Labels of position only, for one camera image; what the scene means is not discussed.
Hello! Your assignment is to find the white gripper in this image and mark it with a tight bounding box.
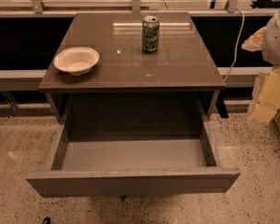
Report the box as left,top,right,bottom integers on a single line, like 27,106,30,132
242,27,280,125

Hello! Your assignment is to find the green soda can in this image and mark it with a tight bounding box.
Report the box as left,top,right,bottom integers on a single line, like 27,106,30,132
142,16,160,52

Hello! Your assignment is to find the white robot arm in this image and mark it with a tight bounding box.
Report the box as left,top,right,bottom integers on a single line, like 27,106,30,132
242,8,280,125

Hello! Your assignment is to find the open grey top drawer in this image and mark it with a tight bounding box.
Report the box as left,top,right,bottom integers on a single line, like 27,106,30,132
25,91,242,199

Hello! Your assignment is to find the grey cabinet with top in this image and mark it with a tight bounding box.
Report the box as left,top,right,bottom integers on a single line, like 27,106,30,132
39,13,225,124

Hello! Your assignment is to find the white paper bowl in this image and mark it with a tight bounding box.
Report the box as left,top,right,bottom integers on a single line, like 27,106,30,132
53,47,100,76

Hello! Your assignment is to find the white cable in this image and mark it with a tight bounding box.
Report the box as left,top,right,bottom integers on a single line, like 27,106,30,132
222,7,246,83

